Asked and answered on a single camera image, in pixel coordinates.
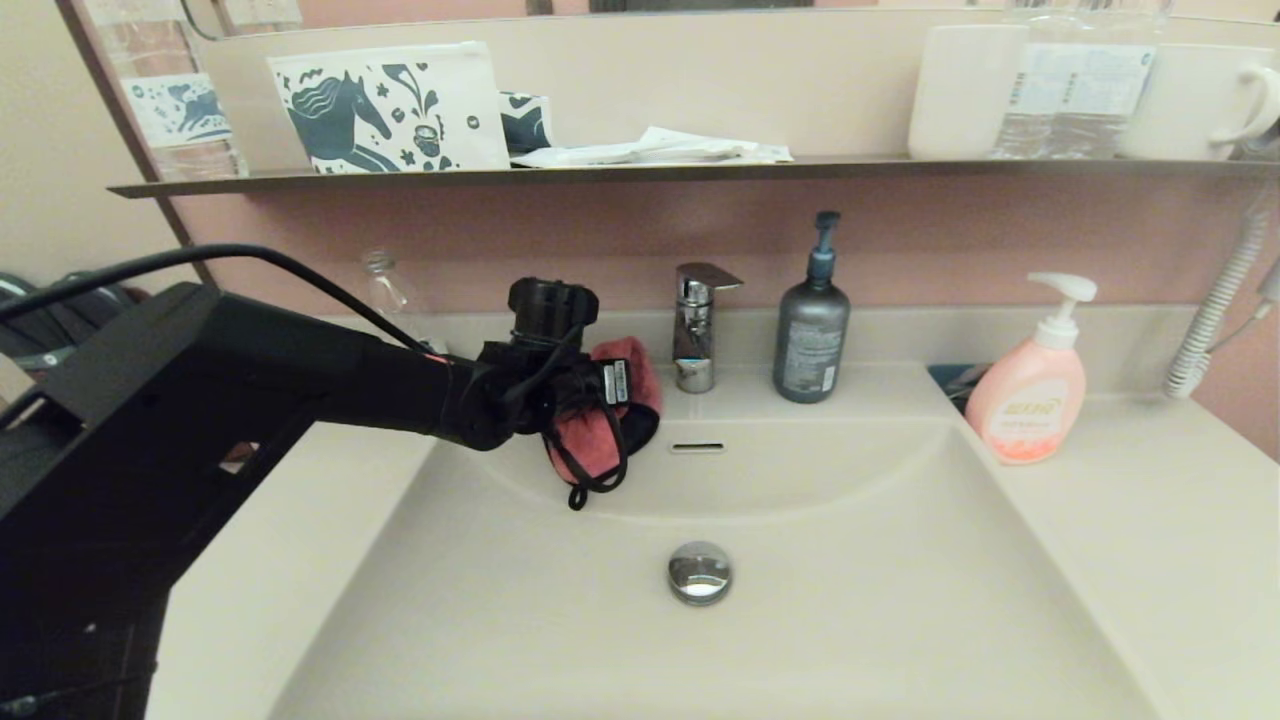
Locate pink fluffy cleaning cloth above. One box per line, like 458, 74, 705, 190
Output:
543, 336, 665, 512

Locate chrome lever faucet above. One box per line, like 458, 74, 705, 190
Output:
671, 262, 747, 395

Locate chrome sink drain stopper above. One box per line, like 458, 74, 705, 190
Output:
666, 541, 735, 608

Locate beige wash basin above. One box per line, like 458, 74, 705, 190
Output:
265, 417, 1161, 720

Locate grey pump bottle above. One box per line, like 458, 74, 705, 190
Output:
771, 210, 853, 405

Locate white paper packets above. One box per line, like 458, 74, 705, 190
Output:
508, 125, 796, 169

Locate clear plastic water bottle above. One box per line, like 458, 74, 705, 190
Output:
360, 250, 423, 326

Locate small dark print pouch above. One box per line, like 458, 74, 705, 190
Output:
498, 91, 556, 156

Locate dark blue flat packet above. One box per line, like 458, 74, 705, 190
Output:
925, 363, 994, 413

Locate white horse print pouch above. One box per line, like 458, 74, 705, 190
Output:
266, 41, 512, 176

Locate pink soap pump bottle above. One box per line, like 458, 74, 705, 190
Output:
963, 272, 1099, 466

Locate dark grey slipper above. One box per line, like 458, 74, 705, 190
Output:
0, 275, 79, 373
60, 272, 143, 311

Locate labelled water bottle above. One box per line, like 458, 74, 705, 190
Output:
990, 0, 1089, 161
1078, 0, 1173, 161

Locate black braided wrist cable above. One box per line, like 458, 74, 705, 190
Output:
538, 325, 632, 497

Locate brown wall shelf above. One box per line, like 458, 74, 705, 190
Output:
107, 157, 1280, 200

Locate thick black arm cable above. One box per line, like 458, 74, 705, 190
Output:
0, 243, 433, 355

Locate wall mirror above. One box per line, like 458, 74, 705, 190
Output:
180, 0, 1280, 41

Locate white handleless cup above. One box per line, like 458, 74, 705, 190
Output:
905, 23, 1031, 162

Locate white coiled hose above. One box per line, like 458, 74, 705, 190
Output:
1163, 205, 1276, 400

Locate white mug with handle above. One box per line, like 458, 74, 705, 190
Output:
1122, 43, 1280, 163

